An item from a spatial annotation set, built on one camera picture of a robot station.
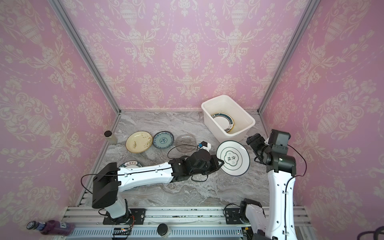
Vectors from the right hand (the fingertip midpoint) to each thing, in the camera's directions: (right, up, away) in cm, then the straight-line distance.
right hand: (252, 141), depth 72 cm
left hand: (-13, -11, -2) cm, 17 cm away
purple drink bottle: (-91, -37, -6) cm, 99 cm away
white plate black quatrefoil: (-7, -8, +3) cm, 11 cm away
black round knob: (-41, -36, -9) cm, 56 cm away
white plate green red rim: (-5, +11, +39) cm, 41 cm away
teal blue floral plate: (-50, -3, +31) cm, 59 cm away
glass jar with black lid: (-82, -2, +26) cm, 86 cm away
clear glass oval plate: (-34, -5, +31) cm, 47 cm away
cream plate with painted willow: (-66, -4, +31) cm, 73 cm away
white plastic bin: (+5, +9, +28) cm, 30 cm away
